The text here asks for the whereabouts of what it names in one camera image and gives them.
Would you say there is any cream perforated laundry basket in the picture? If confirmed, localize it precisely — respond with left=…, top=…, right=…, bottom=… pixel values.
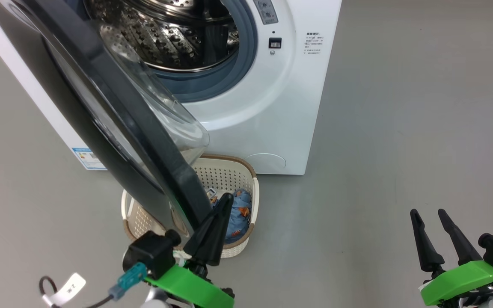
left=121, top=154, right=260, bottom=259

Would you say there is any white front-load washing machine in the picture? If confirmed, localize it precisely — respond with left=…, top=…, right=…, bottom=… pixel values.
left=0, top=0, right=342, bottom=176

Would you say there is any white cable label tag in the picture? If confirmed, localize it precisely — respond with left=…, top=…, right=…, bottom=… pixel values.
left=42, top=273, right=87, bottom=307

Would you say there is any round white filter cover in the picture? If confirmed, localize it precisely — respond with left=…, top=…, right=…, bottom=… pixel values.
left=246, top=153, right=286, bottom=174

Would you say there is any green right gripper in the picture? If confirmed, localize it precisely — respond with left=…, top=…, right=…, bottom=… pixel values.
left=410, top=209, right=493, bottom=306

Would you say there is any grey warning sticker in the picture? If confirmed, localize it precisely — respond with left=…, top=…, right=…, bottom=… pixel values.
left=253, top=0, right=279, bottom=25

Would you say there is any left camera cable teal plug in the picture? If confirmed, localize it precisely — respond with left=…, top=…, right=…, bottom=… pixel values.
left=39, top=262, right=148, bottom=308

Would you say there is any blue energy label sticker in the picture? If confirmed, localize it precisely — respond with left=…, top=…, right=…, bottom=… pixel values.
left=72, top=148, right=108, bottom=171

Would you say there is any stainless steel washing machine drum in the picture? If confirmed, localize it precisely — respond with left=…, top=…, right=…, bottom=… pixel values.
left=83, top=0, right=241, bottom=73

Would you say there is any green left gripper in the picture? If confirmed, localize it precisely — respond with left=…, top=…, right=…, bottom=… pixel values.
left=145, top=193, right=235, bottom=308

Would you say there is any round black glass washer door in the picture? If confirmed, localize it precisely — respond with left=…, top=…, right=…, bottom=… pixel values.
left=0, top=0, right=213, bottom=241

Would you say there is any blue bear print garment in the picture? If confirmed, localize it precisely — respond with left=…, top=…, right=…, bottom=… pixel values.
left=210, top=188, right=252, bottom=244

